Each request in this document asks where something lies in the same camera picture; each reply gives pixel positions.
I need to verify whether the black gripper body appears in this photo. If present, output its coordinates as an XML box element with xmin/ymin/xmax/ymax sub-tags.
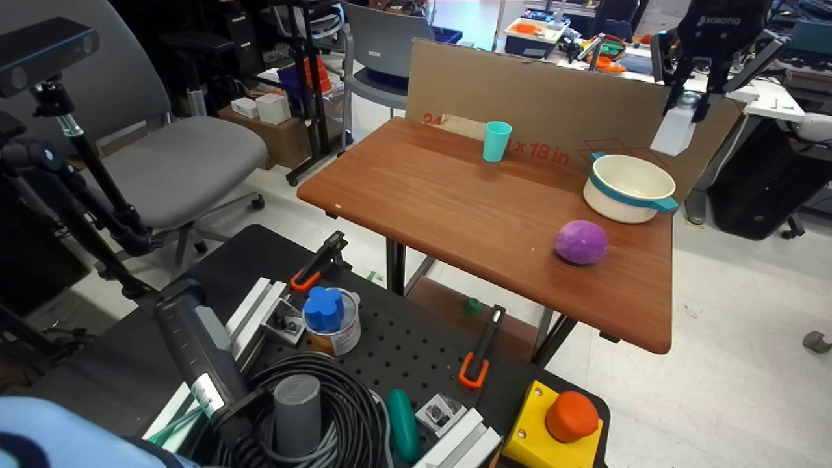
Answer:
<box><xmin>673</xmin><ymin>0</ymin><xmax>774</xmax><ymax>57</ymax></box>

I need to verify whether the white pot with teal rim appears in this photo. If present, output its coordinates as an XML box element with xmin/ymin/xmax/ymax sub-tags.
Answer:
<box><xmin>580</xmin><ymin>148</ymin><xmax>681</xmax><ymax>226</ymax></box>

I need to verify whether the white desk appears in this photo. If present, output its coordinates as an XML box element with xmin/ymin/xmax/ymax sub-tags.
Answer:
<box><xmin>554</xmin><ymin>42</ymin><xmax>832</xmax><ymax>146</ymax></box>

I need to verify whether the black bag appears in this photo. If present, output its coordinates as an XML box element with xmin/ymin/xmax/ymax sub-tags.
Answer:
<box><xmin>708</xmin><ymin>118</ymin><xmax>832</xmax><ymax>242</ymax></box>

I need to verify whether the brown cardboard sheet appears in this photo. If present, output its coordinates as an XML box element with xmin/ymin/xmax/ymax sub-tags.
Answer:
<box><xmin>405</xmin><ymin>36</ymin><xmax>749</xmax><ymax>201</ymax></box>

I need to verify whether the teal plastic cup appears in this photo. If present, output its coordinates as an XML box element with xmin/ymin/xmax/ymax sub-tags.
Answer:
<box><xmin>482</xmin><ymin>120</ymin><xmax>515</xmax><ymax>167</ymax></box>

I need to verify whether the purple ball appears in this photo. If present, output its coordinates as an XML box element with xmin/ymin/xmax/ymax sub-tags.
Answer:
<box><xmin>551</xmin><ymin>218</ymin><xmax>612</xmax><ymax>267</ymax></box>

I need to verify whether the brown wooden table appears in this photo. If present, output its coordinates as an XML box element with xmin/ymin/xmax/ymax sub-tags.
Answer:
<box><xmin>296</xmin><ymin>118</ymin><xmax>677</xmax><ymax>357</ymax></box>

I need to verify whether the yellow emergency stop box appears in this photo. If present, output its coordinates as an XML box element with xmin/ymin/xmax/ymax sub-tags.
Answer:
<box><xmin>499</xmin><ymin>378</ymin><xmax>609</xmax><ymax>468</ymax></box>

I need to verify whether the brown cardboard box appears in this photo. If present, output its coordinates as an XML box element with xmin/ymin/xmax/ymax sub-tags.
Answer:
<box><xmin>216</xmin><ymin>84</ymin><xmax>317</xmax><ymax>171</ymax></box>

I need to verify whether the white cup with blue knob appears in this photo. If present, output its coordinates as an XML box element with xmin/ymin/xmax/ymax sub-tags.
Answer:
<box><xmin>301</xmin><ymin>283</ymin><xmax>363</xmax><ymax>359</ymax></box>

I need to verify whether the grey office chair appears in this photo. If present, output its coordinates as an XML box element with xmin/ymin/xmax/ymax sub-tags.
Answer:
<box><xmin>0</xmin><ymin>0</ymin><xmax>271</xmax><ymax>263</ymax></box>

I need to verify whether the grey cylinder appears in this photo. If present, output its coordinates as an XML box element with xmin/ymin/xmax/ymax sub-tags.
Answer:
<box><xmin>271</xmin><ymin>371</ymin><xmax>324</xmax><ymax>461</ymax></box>

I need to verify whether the black tripod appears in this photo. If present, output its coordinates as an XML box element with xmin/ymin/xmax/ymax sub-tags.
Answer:
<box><xmin>0</xmin><ymin>77</ymin><xmax>163</xmax><ymax>349</ymax></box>

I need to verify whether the grey chair with metal frame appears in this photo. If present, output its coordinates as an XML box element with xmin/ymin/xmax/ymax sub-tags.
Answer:
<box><xmin>339</xmin><ymin>0</ymin><xmax>436</xmax><ymax>115</ymax></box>

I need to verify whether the black clamp with orange handle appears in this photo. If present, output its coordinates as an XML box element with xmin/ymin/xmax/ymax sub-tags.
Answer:
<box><xmin>287</xmin><ymin>228</ymin><xmax>350</xmax><ymax>297</ymax></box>
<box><xmin>456</xmin><ymin>304</ymin><xmax>509</xmax><ymax>396</ymax></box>

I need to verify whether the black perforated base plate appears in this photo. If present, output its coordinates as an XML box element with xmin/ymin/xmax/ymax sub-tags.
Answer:
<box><xmin>33</xmin><ymin>220</ymin><xmax>614</xmax><ymax>468</ymax></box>

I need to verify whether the aluminium extrusion rail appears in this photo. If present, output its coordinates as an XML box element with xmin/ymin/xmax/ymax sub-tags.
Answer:
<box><xmin>413</xmin><ymin>402</ymin><xmax>504</xmax><ymax>468</ymax></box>
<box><xmin>226</xmin><ymin>275</ymin><xmax>291</xmax><ymax>361</ymax></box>

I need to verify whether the teal handled tool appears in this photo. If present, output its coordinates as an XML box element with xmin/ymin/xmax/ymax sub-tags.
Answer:
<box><xmin>385</xmin><ymin>387</ymin><xmax>421</xmax><ymax>466</ymax></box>

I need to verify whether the black coiled cable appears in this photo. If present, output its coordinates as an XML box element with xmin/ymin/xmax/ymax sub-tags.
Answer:
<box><xmin>214</xmin><ymin>352</ymin><xmax>389</xmax><ymax>468</ymax></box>

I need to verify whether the black camera on tripod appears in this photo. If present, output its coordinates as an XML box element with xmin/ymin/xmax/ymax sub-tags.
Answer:
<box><xmin>0</xmin><ymin>15</ymin><xmax>101</xmax><ymax>99</ymax></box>

